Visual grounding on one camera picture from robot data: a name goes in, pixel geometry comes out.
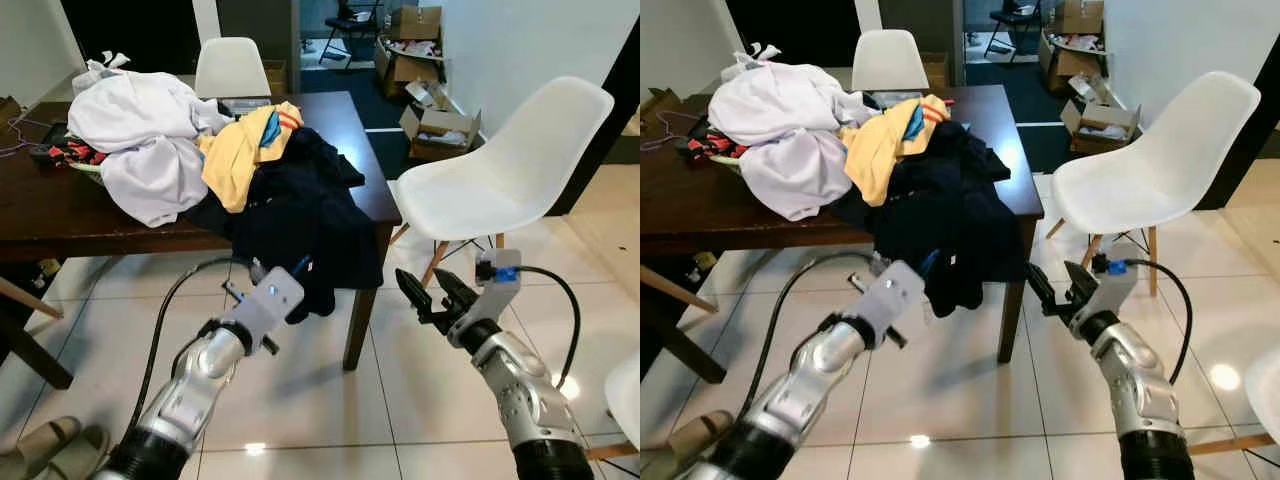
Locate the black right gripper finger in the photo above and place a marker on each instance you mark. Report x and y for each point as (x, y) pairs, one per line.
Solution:
(1079, 284)
(414, 294)
(1043, 288)
(456, 292)

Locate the yellow shirt with blue stripes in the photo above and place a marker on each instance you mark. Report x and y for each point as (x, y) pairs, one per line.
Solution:
(235, 150)
(880, 145)

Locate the white collared shirt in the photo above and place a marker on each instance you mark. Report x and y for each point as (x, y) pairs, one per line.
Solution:
(780, 105)
(130, 110)

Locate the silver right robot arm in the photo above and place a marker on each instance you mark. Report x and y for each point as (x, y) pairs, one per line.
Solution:
(520, 390)
(1135, 380)

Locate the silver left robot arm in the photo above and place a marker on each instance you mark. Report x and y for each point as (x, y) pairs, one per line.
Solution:
(810, 380)
(200, 370)

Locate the navy garment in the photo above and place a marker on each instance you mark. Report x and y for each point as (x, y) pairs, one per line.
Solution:
(940, 220)
(300, 220)

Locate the white plastic chair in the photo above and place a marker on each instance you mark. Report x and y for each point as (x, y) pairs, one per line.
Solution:
(890, 60)
(500, 170)
(1150, 170)
(1265, 390)
(625, 400)
(230, 65)

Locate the open cardboard box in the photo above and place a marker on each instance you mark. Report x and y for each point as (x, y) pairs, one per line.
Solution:
(1100, 128)
(440, 135)

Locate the dark wooden table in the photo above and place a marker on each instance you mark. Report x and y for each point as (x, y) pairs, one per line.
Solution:
(700, 200)
(60, 210)

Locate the black office chair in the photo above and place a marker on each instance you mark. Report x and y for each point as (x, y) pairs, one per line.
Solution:
(350, 20)
(1010, 15)

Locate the beige slipper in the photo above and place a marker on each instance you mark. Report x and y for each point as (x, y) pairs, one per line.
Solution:
(78, 455)
(700, 435)
(40, 440)

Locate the pale lilac garment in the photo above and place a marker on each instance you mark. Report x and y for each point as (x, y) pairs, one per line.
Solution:
(150, 180)
(790, 175)

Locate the red black striped cloth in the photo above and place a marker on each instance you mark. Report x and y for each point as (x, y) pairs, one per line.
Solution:
(70, 152)
(715, 148)

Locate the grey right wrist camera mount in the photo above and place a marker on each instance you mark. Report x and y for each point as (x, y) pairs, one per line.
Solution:
(1115, 285)
(497, 280)

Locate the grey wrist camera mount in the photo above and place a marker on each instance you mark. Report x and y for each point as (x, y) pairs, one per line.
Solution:
(497, 280)
(270, 300)
(1115, 285)
(900, 295)

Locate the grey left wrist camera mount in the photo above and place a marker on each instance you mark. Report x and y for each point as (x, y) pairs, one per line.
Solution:
(900, 295)
(270, 300)

